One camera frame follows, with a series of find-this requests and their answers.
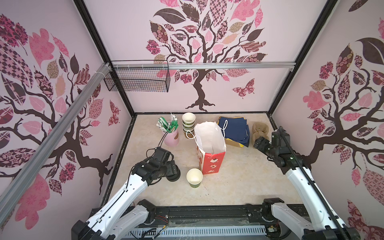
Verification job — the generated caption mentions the brown pulp cup carriers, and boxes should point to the brown pulp cup carriers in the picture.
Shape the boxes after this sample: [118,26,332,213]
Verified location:
[252,122,270,144]

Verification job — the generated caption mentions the stack of green paper cups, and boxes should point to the stack of green paper cups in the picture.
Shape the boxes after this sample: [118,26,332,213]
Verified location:
[182,113,196,139]

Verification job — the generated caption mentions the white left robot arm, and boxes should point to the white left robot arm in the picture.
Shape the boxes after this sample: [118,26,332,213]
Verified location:
[71,147,181,240]

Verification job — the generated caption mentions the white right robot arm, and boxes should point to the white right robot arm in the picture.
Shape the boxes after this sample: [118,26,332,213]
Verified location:
[254,127,361,240]

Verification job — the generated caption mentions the black wire mesh basket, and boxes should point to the black wire mesh basket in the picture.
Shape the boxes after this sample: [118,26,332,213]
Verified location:
[104,60,171,93]

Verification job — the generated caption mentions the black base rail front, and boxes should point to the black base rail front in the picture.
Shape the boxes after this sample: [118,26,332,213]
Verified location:
[89,203,310,240]

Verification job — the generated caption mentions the red white paper takeout bag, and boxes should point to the red white paper takeout bag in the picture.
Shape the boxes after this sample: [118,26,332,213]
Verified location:
[186,122,227,175]

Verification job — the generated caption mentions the aluminium diagonal rail left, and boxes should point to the aluminium diagonal rail left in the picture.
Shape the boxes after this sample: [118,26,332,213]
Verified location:
[1,63,111,224]

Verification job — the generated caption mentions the pink plastic straw holder cup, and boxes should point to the pink plastic straw holder cup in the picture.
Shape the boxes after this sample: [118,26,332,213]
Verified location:
[164,130,180,147]

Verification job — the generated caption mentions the white slotted cable duct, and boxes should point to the white slotted cable duct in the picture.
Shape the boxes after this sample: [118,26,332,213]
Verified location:
[123,226,267,240]

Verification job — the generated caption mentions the aluminium horizontal rail back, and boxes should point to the aluminium horizontal rail back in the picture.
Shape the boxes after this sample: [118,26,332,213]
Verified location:
[112,61,296,70]

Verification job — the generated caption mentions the green paper coffee cup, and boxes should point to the green paper coffee cup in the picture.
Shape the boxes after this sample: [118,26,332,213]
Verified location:
[186,169,203,188]

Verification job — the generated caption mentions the black vertical frame post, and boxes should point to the black vertical frame post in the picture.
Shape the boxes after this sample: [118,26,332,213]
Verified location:
[73,0,136,118]

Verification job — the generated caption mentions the navy blue paper bags stack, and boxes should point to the navy blue paper bags stack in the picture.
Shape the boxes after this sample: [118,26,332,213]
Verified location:
[218,117,251,147]

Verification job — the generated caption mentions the stack of black cup lids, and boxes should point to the stack of black cup lids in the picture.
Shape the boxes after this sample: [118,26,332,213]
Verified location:
[166,168,181,182]

